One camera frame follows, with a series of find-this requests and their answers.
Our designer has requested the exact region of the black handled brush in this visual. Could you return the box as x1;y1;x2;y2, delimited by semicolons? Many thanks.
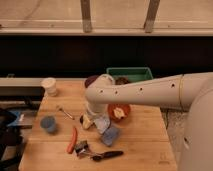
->
90;151;124;162

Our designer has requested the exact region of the blue cup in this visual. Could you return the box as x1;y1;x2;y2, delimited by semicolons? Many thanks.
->
40;116;56;133

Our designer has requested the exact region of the dark pine cone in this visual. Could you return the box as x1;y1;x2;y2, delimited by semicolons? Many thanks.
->
115;77;130;85

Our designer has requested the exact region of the blue sponge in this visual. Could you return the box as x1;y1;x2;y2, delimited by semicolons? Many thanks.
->
101;125;120;146

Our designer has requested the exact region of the yellow item in bowl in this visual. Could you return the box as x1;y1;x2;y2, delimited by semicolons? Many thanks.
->
114;108;125;119

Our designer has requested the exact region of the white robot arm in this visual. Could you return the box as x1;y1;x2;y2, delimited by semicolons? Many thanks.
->
85;72;213;171

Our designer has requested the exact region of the white cup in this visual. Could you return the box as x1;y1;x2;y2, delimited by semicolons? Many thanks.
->
41;77;57;96

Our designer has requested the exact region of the orange bowl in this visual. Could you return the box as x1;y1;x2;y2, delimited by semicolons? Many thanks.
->
107;104;131;122

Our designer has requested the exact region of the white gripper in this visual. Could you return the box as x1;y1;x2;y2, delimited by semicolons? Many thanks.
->
82;102;107;130

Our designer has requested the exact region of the small metal clip object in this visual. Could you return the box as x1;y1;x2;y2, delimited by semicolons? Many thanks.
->
74;140;89;157

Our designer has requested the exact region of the green plastic bin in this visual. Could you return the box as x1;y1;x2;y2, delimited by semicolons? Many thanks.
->
106;67;153;83

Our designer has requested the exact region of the orange carrot toy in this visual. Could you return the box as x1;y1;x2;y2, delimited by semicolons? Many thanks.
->
67;126;78;154

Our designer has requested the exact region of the purple bowl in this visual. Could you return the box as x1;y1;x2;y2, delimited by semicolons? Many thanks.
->
84;75;99;88

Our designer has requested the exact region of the metal spoon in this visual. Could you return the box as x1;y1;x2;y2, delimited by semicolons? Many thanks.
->
56;105;75;120

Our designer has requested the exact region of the grey towel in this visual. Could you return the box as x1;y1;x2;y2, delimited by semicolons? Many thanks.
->
94;115;111;134

